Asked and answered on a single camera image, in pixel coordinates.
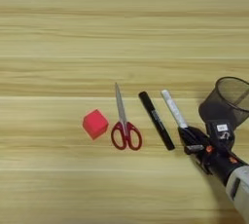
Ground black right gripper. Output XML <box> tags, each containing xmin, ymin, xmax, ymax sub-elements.
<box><xmin>177</xmin><ymin>125</ymin><xmax>249</xmax><ymax>187</ymax></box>

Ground black mesh pen cup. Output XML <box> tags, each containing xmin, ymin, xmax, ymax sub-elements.
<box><xmin>197</xmin><ymin>76</ymin><xmax>249</xmax><ymax>131</ymax></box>

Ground silver white pen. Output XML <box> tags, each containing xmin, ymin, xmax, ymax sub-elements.
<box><xmin>160</xmin><ymin>89</ymin><xmax>189</xmax><ymax>130</ymax></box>

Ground black marker pen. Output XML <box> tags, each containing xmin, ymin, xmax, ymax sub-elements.
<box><xmin>138</xmin><ymin>91</ymin><xmax>176</xmax><ymax>152</ymax></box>

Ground red foam cube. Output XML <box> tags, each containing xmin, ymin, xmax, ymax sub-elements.
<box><xmin>82</xmin><ymin>108</ymin><xmax>110</xmax><ymax>141</ymax></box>

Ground black box with white label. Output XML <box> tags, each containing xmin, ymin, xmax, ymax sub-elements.
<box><xmin>205</xmin><ymin>119</ymin><xmax>235</xmax><ymax>149</ymax></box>

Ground red handled scissors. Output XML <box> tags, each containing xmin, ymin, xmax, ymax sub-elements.
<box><xmin>110</xmin><ymin>82</ymin><xmax>144</xmax><ymax>152</ymax></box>

